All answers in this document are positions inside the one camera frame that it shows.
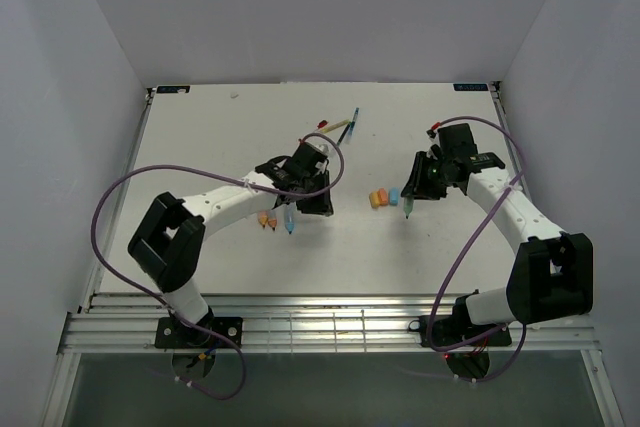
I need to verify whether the green highlighter pen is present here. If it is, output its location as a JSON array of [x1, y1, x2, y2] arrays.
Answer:
[[403, 197, 414, 219]]

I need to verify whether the blue pen cap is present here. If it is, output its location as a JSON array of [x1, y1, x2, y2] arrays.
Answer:
[[388, 188, 400, 206]]

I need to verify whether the orange pen cap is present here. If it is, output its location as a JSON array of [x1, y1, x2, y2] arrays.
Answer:
[[376, 188, 389, 207]]

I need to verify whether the blue highlighter pen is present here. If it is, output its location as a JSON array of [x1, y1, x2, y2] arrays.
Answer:
[[283, 204, 295, 235]]

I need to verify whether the yellow pen cap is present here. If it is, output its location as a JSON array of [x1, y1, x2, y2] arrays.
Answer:
[[369, 191, 381, 209]]

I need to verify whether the orange highlighter pen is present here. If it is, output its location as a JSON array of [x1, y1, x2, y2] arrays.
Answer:
[[267, 210, 278, 231]]

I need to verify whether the yellow highlighter pen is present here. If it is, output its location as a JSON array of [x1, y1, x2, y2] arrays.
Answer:
[[257, 211, 269, 228]]

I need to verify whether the yellow barrel pen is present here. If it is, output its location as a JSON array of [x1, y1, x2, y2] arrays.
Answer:
[[319, 119, 351, 134]]

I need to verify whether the blue capped pen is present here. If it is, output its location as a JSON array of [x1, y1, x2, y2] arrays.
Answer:
[[345, 107, 360, 144]]

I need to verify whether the teal thin pen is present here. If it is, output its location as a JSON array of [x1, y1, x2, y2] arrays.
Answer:
[[336, 122, 353, 146]]

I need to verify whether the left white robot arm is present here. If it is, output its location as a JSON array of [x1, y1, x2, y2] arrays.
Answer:
[[127, 154, 333, 347]]

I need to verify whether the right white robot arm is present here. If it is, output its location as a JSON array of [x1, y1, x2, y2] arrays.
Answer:
[[401, 148, 594, 344]]

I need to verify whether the right blue corner label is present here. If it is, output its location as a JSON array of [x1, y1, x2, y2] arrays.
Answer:
[[453, 83, 489, 92]]

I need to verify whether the blue corner label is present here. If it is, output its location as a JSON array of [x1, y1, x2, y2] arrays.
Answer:
[[155, 85, 191, 94], [453, 83, 489, 92]]

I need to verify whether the left blue corner label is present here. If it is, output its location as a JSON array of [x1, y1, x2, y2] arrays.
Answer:
[[155, 85, 191, 94]]

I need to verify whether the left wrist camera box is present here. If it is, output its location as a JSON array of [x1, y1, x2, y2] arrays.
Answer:
[[290, 141, 328, 176]]

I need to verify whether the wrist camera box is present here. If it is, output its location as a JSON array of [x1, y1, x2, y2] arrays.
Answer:
[[437, 123, 478, 159], [290, 141, 328, 176]]

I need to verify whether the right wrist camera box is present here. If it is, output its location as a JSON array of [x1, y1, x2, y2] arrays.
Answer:
[[437, 123, 478, 159]]

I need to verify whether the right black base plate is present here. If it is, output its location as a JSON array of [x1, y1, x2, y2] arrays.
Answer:
[[407, 315, 512, 349]]

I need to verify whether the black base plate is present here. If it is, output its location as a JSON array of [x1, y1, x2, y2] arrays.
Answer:
[[153, 316, 243, 351], [407, 315, 512, 349]]

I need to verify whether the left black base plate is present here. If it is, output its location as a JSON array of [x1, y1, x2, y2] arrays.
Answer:
[[153, 316, 243, 351]]

